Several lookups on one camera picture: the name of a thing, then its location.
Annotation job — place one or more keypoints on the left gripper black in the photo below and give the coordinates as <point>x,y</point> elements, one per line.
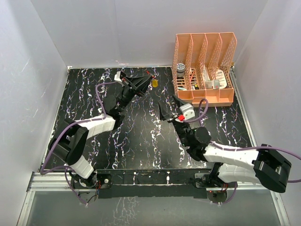
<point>140,84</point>

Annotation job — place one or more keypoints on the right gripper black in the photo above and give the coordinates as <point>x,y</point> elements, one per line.
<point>165,114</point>

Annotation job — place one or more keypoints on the yellow key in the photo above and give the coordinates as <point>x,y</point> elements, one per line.
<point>154,83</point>

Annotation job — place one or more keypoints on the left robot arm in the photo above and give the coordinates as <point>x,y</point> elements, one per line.
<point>69,142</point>

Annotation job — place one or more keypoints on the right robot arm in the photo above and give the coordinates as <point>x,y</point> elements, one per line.
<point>264,165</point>

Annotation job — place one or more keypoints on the small patterned jar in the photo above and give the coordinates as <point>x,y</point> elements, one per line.
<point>180,70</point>

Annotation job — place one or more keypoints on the orange plastic file organizer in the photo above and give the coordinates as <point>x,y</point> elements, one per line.
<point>197,51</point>

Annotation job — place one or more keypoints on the small white red box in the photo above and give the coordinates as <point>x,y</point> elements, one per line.
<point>215,84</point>

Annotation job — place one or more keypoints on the white card packet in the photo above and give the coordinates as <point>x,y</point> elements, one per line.
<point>219,75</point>

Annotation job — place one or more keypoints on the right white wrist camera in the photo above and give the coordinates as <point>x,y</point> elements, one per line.
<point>187,111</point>

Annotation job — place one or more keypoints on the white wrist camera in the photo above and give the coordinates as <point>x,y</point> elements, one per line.
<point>187,111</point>
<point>119,77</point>

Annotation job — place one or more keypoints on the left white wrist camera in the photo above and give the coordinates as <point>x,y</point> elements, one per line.
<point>119,77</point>

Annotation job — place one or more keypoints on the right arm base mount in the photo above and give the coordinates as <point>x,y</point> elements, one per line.
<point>200,180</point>

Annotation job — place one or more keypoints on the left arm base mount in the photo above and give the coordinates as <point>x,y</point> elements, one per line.
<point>100,183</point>

